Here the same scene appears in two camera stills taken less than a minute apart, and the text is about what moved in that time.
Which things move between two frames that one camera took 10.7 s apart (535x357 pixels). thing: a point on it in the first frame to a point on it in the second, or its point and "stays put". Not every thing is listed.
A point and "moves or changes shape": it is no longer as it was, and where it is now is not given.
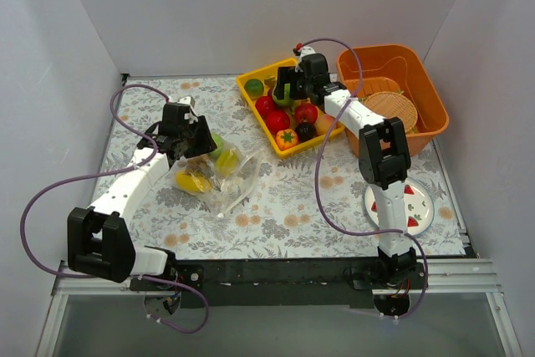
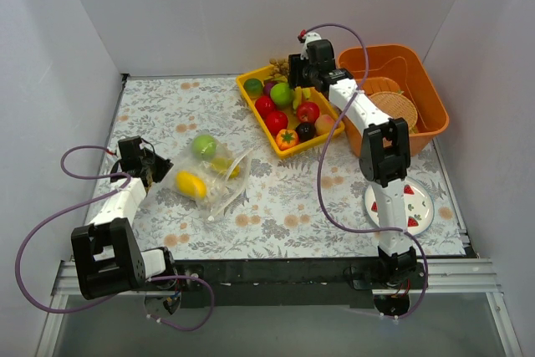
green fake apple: [287, 100] stays put
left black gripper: [200, 142] to [158, 165]
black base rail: [277, 283] stays put
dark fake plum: [304, 131] stays put
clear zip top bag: [219, 180] moves or changes shape
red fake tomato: [264, 104] stays put
